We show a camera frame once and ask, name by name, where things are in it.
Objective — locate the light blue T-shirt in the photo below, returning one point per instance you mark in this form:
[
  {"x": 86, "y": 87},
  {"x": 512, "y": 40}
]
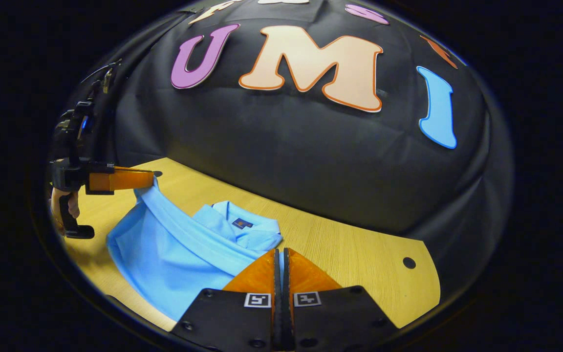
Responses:
[{"x": 174, "y": 254}]

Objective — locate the black backdrop cloth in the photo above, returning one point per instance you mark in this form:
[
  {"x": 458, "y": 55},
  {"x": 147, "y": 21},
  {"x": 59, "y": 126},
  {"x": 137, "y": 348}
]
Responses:
[{"x": 311, "y": 161}]

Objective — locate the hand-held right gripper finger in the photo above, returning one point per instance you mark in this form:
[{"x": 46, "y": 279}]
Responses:
[
  {"x": 286, "y": 313},
  {"x": 277, "y": 313}
]

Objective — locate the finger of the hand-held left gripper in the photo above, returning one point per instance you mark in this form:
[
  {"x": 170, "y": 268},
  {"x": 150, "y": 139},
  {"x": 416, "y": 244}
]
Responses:
[{"x": 120, "y": 180}]

